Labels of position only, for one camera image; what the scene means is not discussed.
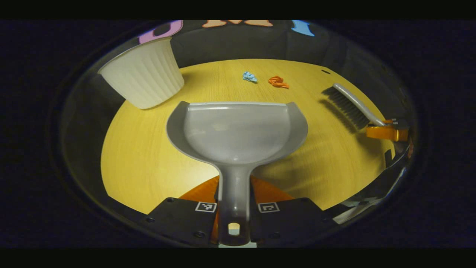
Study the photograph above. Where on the blue paper trash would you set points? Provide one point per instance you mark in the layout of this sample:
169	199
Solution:
249	77

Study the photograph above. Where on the small grey broom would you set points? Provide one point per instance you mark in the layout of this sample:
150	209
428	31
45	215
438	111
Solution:
349	106

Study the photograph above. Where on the grey plastic dustpan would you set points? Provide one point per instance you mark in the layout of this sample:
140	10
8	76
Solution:
234	134

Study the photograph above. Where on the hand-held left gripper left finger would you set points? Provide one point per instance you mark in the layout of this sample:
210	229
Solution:
182	219

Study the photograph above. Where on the wooden desktop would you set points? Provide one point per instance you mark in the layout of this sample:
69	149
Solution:
148	149

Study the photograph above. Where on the white ribbed garbage bin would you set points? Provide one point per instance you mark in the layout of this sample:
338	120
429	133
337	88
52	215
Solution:
143	74

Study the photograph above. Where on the orange paper trash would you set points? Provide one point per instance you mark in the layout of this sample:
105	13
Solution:
277	82

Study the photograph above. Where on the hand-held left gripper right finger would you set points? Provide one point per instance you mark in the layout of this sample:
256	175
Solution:
286	219

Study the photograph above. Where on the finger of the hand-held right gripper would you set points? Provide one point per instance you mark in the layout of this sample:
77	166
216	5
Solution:
399	122
385	133

